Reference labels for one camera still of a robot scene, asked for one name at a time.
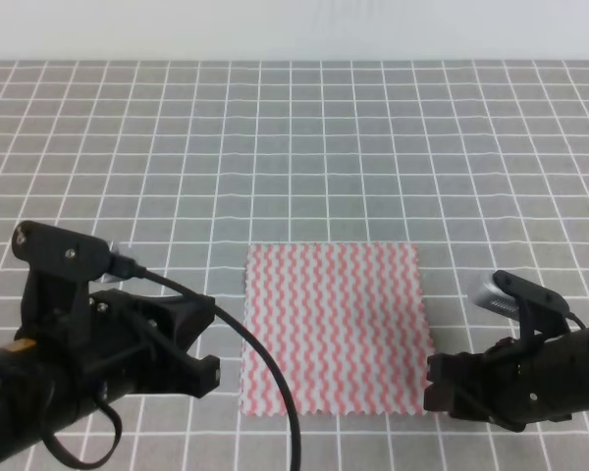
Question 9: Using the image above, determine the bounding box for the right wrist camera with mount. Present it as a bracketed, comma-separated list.
[467, 270, 570, 344]

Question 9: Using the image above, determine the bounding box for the black left camera cable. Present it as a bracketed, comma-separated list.
[43, 254, 301, 471]

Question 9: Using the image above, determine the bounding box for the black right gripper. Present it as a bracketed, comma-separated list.
[423, 338, 573, 432]

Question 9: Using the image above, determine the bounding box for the pink white wavy striped towel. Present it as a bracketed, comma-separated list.
[243, 241, 434, 415]

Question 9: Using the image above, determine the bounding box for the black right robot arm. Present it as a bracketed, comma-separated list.
[423, 328, 589, 433]

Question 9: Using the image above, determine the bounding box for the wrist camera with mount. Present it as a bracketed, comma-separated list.
[12, 221, 134, 354]
[467, 270, 570, 344]

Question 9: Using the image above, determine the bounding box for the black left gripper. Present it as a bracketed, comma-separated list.
[76, 289, 220, 417]

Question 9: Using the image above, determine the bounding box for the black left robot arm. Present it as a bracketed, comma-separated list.
[0, 289, 221, 470]

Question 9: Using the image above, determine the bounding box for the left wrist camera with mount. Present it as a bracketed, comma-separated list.
[12, 221, 134, 354]

